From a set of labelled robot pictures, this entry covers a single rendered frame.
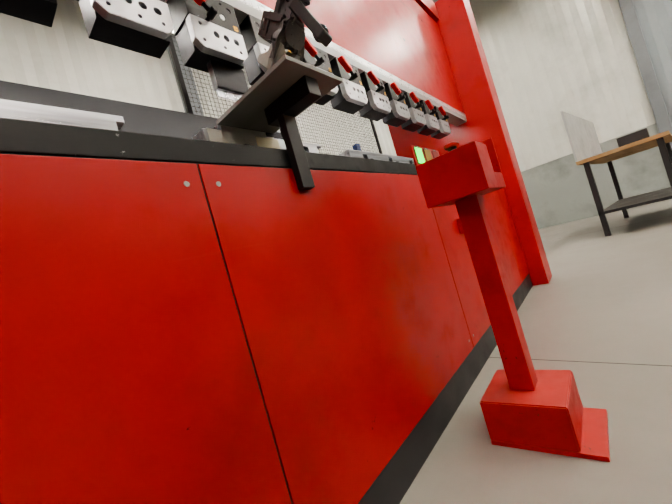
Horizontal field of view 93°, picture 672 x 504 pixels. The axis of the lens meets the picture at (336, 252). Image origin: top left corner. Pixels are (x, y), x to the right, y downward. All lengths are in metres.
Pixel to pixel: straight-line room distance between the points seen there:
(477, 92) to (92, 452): 2.84
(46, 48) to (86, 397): 5.70
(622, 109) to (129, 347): 7.89
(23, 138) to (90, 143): 0.07
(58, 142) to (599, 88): 7.94
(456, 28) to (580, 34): 5.42
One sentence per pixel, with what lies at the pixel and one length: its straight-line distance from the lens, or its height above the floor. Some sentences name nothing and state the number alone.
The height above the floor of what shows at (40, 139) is 0.85.
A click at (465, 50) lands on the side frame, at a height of 1.84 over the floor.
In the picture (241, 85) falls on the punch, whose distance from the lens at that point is 1.02.
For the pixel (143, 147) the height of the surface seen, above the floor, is 0.85.
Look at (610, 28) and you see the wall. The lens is 8.27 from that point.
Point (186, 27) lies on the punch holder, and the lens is 1.02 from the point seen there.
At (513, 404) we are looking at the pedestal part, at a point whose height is 0.12.
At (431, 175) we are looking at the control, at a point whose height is 0.74.
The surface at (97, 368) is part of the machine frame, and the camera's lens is 0.52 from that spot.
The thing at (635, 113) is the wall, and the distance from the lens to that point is 7.94.
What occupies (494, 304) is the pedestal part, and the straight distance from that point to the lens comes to 0.98.
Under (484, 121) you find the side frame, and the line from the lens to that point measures 2.84.
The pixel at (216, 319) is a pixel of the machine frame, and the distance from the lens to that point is 0.58.
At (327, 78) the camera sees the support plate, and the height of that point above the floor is 0.99.
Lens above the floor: 0.60
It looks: 1 degrees up
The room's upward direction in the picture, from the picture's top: 16 degrees counter-clockwise
